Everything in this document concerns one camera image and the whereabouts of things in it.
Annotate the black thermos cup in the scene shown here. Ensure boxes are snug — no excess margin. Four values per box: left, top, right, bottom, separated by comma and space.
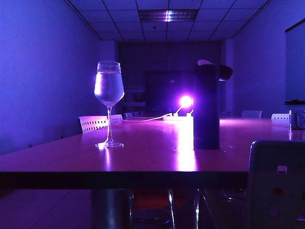
193, 59, 234, 150

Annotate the clear stemmed wine glass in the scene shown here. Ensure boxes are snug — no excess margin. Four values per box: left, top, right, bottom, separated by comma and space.
94, 61, 125, 149

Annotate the dark shelf cabinet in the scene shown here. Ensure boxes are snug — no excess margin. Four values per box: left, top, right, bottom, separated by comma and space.
122, 86, 146, 113

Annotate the white power strip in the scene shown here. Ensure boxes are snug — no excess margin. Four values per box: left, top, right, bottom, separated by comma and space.
163, 113, 194, 121

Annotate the black television screen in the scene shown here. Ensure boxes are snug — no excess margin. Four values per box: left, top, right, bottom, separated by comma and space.
145, 70, 196, 115

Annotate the small white perforated chair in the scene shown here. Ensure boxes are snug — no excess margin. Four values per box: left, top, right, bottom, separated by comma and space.
110, 114, 123, 125

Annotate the orange seat chrome leg chair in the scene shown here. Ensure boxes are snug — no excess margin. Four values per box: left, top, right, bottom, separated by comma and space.
132, 189, 203, 229

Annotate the louvred ceiling light fixture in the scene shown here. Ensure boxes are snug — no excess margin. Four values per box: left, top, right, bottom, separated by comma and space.
139, 9, 199, 23

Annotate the round metal table leg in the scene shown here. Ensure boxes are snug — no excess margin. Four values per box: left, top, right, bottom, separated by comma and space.
91, 189, 133, 229

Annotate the white slotted chair back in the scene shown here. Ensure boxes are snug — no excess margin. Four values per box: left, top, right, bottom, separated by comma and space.
271, 113, 292, 127

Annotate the grey plastic chair back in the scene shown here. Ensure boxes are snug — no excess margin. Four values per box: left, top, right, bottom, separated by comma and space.
243, 140, 305, 229

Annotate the shiny metallic container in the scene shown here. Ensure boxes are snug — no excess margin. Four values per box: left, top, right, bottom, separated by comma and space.
288, 110, 305, 130

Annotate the white power cable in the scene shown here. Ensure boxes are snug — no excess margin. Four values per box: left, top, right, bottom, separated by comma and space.
120, 114, 171, 123

